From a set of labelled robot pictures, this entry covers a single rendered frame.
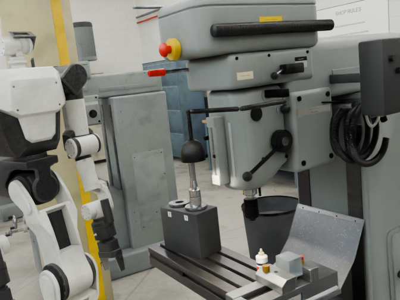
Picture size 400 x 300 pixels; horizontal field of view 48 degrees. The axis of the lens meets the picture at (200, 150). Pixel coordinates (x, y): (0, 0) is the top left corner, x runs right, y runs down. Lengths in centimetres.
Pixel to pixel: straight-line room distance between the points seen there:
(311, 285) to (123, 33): 1012
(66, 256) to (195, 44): 89
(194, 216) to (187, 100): 705
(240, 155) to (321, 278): 45
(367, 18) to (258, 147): 507
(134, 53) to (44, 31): 836
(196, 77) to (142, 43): 988
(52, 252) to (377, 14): 526
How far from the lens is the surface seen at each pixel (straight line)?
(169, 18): 135
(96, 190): 191
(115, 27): 1117
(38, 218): 168
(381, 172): 168
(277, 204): 382
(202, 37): 124
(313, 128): 150
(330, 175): 175
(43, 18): 300
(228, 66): 129
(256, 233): 347
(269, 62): 137
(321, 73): 154
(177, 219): 186
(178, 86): 867
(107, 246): 187
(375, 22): 627
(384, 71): 135
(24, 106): 163
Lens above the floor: 169
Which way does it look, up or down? 10 degrees down
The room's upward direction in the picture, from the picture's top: 6 degrees counter-clockwise
